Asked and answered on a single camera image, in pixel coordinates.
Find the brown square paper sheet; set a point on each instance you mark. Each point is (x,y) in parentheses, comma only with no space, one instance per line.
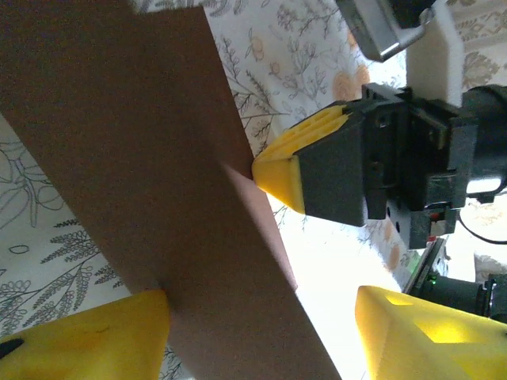
(138,138)

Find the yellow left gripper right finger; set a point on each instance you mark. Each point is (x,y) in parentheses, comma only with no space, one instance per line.
(416,348)

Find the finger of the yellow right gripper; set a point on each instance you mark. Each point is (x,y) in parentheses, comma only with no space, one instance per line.
(332,178)
(313,130)

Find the floral tablecloth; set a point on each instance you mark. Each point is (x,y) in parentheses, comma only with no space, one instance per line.
(301,59)

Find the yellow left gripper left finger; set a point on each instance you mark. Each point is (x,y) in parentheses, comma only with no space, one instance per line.
(79,348)

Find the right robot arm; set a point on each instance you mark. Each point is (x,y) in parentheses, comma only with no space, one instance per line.
(455,289)

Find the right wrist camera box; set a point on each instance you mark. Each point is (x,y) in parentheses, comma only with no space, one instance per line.
(368,31)

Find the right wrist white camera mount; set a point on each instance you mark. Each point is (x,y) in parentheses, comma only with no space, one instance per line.
(435,59)

